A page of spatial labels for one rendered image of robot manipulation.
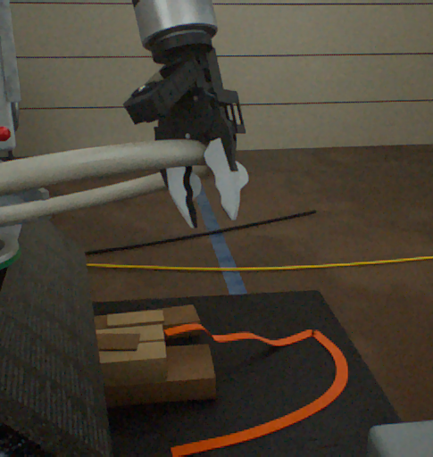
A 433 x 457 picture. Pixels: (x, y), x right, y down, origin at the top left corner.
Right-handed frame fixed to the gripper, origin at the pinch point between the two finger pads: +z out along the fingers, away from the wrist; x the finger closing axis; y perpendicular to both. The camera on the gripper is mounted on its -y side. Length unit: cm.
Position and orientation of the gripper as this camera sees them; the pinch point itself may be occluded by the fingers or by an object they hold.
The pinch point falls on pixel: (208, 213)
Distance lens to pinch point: 65.4
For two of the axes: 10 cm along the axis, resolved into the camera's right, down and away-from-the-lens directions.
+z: 2.1, 9.8, 0.2
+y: 4.6, -1.2, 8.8
